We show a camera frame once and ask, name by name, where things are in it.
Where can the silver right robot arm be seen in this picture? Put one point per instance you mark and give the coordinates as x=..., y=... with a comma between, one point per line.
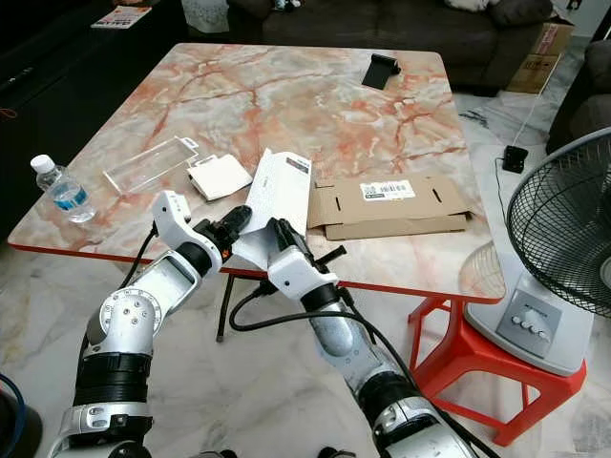
x=372, y=372

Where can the black rubbish bucket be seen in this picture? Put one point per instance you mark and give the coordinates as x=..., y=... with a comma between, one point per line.
x=17, y=429

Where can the small white paper box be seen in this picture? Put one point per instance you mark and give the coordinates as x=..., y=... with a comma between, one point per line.
x=221, y=177

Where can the clear plastic tray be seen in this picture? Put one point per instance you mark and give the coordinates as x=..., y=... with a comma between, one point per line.
x=153, y=164

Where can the flat brown cardboard box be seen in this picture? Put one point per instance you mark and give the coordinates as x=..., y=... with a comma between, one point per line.
x=420, y=210

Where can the marble pattern table red edge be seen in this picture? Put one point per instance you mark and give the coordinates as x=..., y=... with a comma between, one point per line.
x=286, y=100

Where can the clear plastic water bottle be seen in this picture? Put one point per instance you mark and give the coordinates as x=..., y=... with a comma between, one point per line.
x=69, y=194

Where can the red plastic stool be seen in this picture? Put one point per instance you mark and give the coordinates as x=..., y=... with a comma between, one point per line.
x=468, y=358

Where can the black TV console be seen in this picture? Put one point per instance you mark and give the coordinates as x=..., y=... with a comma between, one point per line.
x=76, y=86

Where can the black power adapter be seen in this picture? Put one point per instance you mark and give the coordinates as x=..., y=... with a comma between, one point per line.
x=516, y=159

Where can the white patterned bag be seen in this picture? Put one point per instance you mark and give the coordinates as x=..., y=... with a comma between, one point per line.
x=206, y=13

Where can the dark grey sofa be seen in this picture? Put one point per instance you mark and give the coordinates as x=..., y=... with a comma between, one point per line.
x=391, y=33

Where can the red and white magazine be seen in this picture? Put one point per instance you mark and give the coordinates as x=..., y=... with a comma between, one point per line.
x=122, y=17

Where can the grey floor fan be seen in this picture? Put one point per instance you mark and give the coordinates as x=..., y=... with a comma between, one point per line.
x=563, y=219

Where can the brown cardboard carton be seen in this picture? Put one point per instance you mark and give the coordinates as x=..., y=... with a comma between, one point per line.
x=541, y=55

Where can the dark armchair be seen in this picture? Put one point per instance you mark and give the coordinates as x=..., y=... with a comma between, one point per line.
x=587, y=95

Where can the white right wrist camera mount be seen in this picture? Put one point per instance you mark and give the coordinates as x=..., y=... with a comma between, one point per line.
x=301, y=277

